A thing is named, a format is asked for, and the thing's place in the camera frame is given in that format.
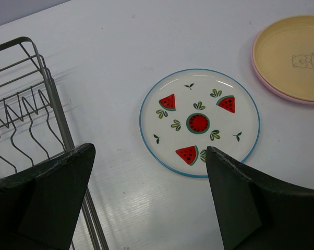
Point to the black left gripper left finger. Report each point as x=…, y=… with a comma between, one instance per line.
x=40, y=206

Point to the pink plate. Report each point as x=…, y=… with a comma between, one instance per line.
x=266, y=88

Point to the white plate blue rim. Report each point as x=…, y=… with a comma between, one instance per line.
x=190, y=110

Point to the metal wire dish rack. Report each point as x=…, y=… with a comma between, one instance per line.
x=33, y=126

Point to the yellow plate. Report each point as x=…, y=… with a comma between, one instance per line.
x=283, y=58

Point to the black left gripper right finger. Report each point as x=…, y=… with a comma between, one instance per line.
x=256, y=210

